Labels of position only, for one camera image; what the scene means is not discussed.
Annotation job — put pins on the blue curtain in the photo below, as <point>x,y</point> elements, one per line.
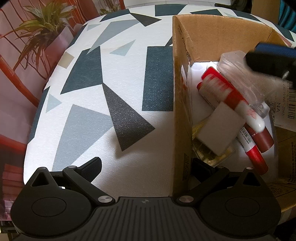
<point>288,14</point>

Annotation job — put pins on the clear plastic box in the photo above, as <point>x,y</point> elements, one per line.
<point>240,69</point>

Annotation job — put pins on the dark red lipstick tube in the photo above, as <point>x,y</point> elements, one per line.
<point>264,141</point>

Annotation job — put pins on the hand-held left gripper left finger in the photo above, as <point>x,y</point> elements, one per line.
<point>92,168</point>

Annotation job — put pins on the white rectangular block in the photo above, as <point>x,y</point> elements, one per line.
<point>219,129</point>

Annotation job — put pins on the gold card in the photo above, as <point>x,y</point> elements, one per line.
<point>208,158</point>

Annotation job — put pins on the red and white marker pen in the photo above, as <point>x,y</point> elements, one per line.
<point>256,157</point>

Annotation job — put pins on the white tube with red band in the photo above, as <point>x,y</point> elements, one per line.
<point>254,120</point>

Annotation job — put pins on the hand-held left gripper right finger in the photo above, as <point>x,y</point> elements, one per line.
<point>202,170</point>

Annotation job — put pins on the printed plant backdrop cloth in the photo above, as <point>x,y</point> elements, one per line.
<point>23,69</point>

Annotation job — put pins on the brown cardboard box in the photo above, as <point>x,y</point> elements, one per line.
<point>182,92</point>

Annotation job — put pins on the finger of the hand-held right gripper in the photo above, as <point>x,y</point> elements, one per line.
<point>272,49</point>

